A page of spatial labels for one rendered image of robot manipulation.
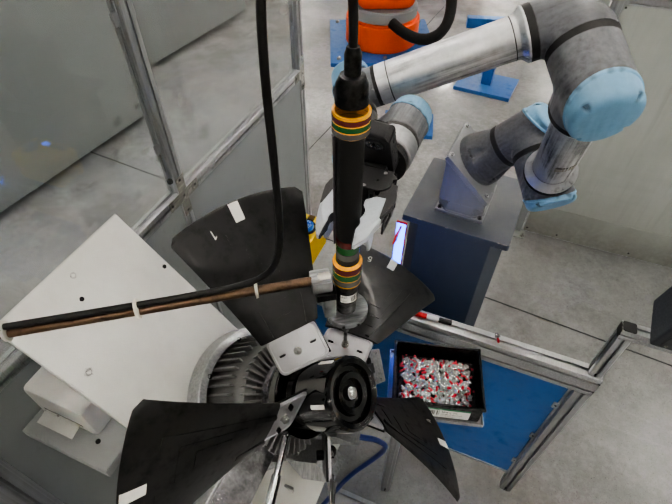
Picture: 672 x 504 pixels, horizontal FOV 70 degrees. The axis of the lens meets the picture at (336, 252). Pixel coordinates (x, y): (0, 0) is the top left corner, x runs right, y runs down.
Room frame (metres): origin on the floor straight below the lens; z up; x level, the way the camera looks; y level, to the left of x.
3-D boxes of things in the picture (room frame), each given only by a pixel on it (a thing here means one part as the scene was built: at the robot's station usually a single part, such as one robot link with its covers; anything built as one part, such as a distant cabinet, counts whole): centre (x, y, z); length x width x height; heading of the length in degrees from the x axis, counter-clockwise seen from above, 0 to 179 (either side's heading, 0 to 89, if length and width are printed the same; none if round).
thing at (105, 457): (0.56, 0.54, 0.85); 0.36 x 0.24 x 0.03; 158
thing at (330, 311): (0.46, -0.01, 1.34); 0.09 x 0.07 x 0.10; 103
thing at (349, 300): (0.46, -0.02, 1.50); 0.04 x 0.04 x 0.46
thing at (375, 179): (0.56, -0.06, 1.47); 0.12 x 0.08 x 0.09; 158
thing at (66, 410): (0.51, 0.59, 0.92); 0.17 x 0.16 x 0.11; 68
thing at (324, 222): (0.48, 0.01, 1.48); 0.09 x 0.03 x 0.06; 148
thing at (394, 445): (0.59, -0.19, 0.40); 0.03 x 0.03 x 0.80; 83
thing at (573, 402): (0.59, -0.64, 0.39); 0.04 x 0.04 x 0.78; 68
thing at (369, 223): (0.46, -0.04, 1.48); 0.09 x 0.03 x 0.06; 168
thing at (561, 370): (0.76, -0.25, 0.82); 0.90 x 0.04 x 0.08; 68
